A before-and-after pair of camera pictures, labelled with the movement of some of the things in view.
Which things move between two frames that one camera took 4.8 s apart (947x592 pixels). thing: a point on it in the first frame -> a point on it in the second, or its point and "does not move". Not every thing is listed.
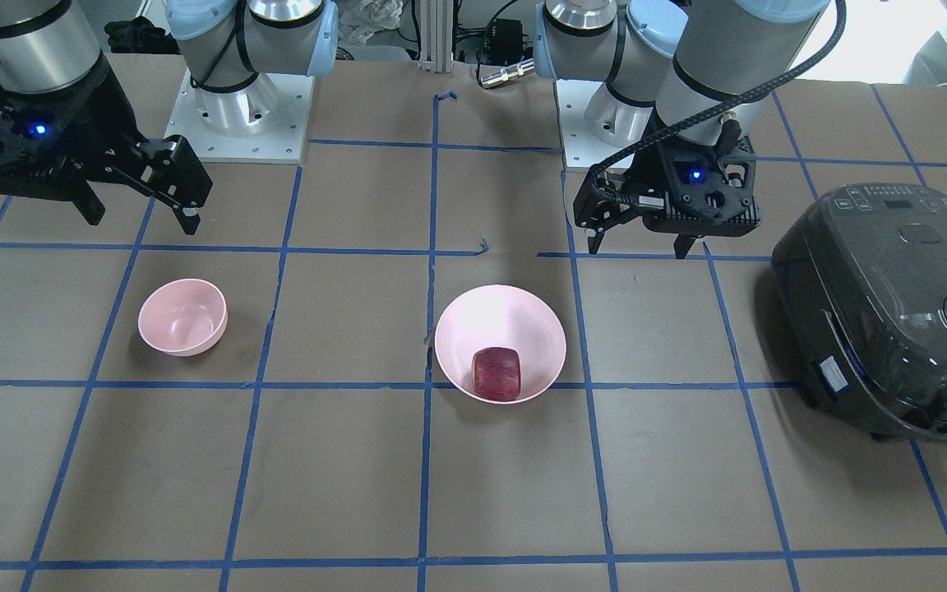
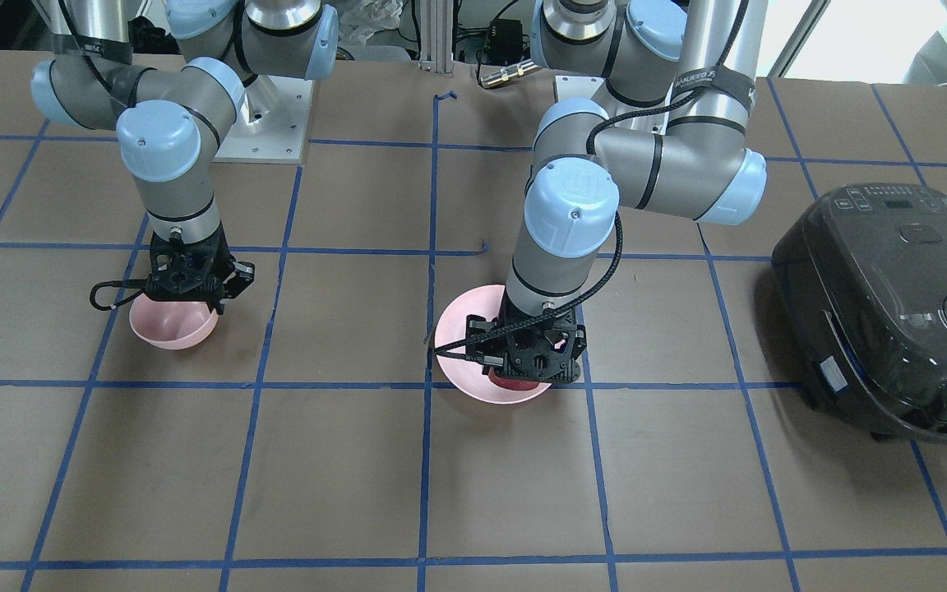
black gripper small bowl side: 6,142 -> 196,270
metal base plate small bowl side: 266,121 does not move
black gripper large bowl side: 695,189 -> 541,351
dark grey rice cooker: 887,300 does not move
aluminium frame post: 436,33 does not move
